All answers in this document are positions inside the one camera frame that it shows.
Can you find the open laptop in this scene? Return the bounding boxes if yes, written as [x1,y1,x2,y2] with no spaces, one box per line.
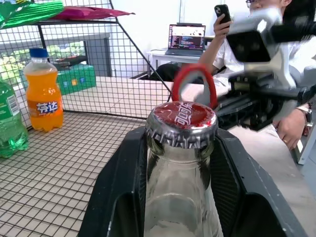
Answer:
[164,23,207,57]

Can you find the person's right hand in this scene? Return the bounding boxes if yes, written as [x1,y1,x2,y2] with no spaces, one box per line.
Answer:
[213,13,234,38]

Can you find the orange soda plastic bottle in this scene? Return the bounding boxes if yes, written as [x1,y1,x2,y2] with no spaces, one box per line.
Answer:
[26,48,65,133]

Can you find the green soda plastic bottle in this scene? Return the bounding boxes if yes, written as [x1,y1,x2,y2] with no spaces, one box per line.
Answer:
[0,79,30,159]

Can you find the silver wristwatch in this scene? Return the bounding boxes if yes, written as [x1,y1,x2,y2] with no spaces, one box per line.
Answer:
[295,103,314,124]

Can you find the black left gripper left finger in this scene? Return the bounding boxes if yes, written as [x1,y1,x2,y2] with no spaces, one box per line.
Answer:
[78,126,149,237]

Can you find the red ring bottle opener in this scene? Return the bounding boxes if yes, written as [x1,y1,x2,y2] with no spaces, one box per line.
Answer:
[171,64,218,110]

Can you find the person's left hand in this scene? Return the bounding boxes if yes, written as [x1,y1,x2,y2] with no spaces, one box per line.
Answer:
[278,105,310,150]

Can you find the black wire mesh rack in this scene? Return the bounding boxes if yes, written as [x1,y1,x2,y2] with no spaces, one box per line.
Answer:
[0,0,174,237]

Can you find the magenta snack bag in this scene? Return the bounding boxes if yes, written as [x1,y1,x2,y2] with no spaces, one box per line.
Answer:
[50,6,136,21]

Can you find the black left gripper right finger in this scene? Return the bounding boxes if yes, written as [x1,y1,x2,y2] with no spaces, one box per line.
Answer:
[209,127,309,237]

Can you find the person in white shirt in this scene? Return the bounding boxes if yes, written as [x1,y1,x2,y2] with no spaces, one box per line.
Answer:
[197,0,316,150]

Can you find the green snack bag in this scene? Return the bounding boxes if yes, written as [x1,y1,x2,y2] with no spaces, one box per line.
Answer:
[0,0,65,30]

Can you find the black smartphone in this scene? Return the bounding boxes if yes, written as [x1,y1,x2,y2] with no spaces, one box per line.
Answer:
[214,4,232,25]

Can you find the red metal bottle cap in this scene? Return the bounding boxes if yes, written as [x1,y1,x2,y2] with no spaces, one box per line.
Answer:
[145,101,219,150]

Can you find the green cardboard box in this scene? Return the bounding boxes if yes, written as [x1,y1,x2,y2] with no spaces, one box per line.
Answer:
[57,64,97,96]

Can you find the clear glass bottle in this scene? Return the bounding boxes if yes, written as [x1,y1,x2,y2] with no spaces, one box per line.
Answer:
[144,138,224,237]

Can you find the white desk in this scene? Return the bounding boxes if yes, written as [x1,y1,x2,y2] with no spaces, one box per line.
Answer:
[147,48,208,73]

